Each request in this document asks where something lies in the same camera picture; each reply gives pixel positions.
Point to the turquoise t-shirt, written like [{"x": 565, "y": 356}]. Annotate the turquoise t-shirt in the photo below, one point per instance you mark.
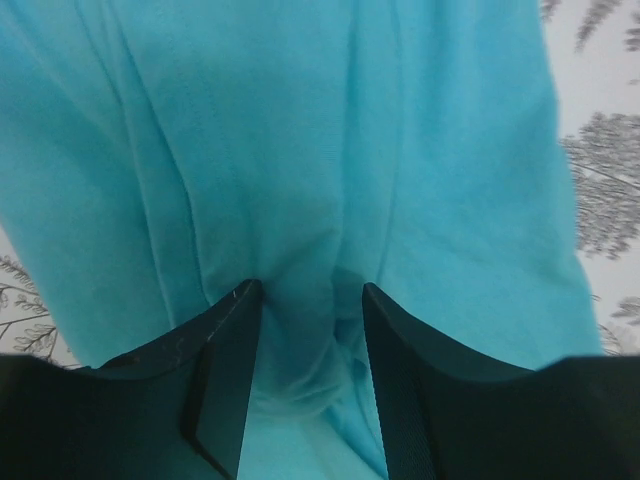
[{"x": 300, "y": 150}]

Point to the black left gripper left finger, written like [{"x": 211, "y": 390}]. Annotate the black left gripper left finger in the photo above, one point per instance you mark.
[{"x": 173, "y": 408}]

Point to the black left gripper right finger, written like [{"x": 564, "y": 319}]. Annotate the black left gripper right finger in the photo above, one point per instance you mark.
[{"x": 447, "y": 411}]

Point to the floral patterned table mat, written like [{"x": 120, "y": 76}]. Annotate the floral patterned table mat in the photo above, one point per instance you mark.
[{"x": 600, "y": 150}]

